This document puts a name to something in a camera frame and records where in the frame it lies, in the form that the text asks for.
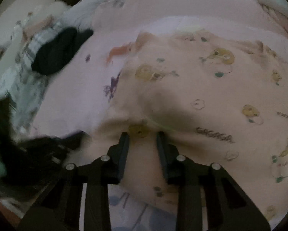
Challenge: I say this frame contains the light blue cloth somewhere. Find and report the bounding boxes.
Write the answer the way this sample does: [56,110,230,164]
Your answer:
[0,72,48,135]

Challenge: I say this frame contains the pink folded cloth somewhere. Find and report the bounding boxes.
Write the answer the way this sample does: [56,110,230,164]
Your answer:
[262,3,288,40]

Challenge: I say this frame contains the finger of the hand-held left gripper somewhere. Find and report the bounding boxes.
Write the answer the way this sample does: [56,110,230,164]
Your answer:
[59,130,87,151]

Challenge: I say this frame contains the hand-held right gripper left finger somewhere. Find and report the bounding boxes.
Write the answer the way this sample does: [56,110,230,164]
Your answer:
[18,132,130,231]

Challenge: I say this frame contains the pink printed bed cover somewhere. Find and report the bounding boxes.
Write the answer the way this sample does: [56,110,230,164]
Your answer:
[31,0,288,231]

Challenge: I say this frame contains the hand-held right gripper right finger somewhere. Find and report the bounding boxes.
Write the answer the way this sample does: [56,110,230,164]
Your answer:
[156,131,271,231]

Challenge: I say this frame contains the black cloth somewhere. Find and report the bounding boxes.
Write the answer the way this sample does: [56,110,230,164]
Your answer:
[31,27,94,76]

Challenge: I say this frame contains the peach bear print garment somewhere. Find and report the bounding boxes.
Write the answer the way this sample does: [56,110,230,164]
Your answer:
[96,28,288,224]

